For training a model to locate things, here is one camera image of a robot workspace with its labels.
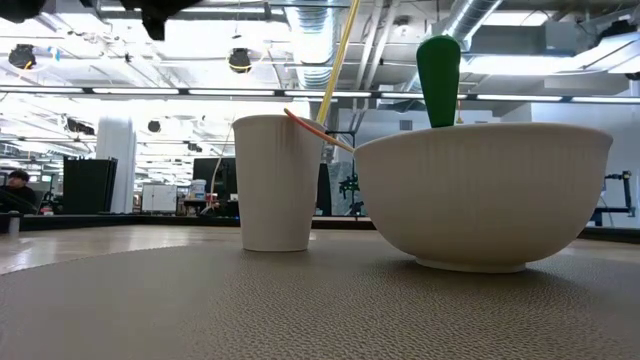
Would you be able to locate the black robot stand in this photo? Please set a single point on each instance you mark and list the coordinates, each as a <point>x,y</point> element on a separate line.
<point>617,200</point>

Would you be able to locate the grey round placemat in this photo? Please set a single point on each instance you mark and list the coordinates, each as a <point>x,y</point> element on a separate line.
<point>300,310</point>

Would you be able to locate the person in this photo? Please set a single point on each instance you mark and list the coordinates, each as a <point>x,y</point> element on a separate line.
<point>17,192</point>

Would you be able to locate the white ribbed bowl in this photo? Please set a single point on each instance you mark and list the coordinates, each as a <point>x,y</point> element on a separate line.
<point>480,190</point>

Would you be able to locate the black metal table frame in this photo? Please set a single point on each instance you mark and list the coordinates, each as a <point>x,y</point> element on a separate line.
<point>125,220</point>

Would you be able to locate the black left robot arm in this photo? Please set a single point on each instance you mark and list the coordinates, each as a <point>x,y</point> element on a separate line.
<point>20,7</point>

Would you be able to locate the white pillar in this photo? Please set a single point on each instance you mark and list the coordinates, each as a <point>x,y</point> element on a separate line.
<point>116,150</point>

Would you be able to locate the black room partition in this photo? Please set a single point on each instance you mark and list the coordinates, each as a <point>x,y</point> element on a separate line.
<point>89,185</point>

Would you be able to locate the white ribbed paper cup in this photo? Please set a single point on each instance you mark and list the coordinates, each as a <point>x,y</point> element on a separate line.
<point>277,185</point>

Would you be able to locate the black ceiling-hung lamp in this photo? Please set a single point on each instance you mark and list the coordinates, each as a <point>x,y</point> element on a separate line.
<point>21,56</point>
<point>240,60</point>

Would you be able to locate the white board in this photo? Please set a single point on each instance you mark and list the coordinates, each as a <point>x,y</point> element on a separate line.
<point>159,198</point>

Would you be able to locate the silver ceiling duct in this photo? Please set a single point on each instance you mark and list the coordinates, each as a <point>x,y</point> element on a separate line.
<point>315,45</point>

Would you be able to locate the thin yellow straw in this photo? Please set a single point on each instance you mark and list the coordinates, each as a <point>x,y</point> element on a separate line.
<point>338,65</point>

